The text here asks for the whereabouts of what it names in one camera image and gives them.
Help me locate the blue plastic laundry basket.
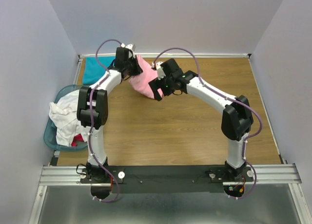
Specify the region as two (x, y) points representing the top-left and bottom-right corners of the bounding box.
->
(43, 85), (87, 152)

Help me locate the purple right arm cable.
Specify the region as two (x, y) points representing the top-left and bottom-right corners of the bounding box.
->
(152, 47), (263, 200)

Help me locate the white t-shirt in basket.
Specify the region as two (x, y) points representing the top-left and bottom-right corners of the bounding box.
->
(49, 90), (87, 147)

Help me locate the pink t-shirt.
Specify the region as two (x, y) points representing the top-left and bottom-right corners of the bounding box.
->
(129, 55), (163, 101)

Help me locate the aluminium front rail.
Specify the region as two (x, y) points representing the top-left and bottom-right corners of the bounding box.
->
(39, 164), (302, 186)

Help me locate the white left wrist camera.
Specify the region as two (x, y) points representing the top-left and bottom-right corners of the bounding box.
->
(120, 43), (136, 52)

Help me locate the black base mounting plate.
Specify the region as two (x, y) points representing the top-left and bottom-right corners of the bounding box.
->
(77, 164), (254, 201)

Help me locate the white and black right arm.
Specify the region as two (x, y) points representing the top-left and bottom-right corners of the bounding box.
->
(149, 58), (254, 181)

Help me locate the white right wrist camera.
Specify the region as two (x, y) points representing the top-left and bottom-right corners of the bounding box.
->
(152, 62), (166, 80)

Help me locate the folded teal t-shirt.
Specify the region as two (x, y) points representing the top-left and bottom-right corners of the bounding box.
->
(82, 56), (115, 85)

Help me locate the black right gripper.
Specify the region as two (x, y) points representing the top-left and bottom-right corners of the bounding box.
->
(147, 75), (174, 102)

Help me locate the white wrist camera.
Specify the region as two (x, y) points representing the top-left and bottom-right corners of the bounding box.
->
(152, 62), (166, 80)
(120, 43), (136, 52)

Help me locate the red garment in basket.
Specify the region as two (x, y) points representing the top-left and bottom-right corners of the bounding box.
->
(71, 134), (87, 148)

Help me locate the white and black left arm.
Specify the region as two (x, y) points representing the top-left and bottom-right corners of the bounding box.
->
(77, 44), (142, 183)

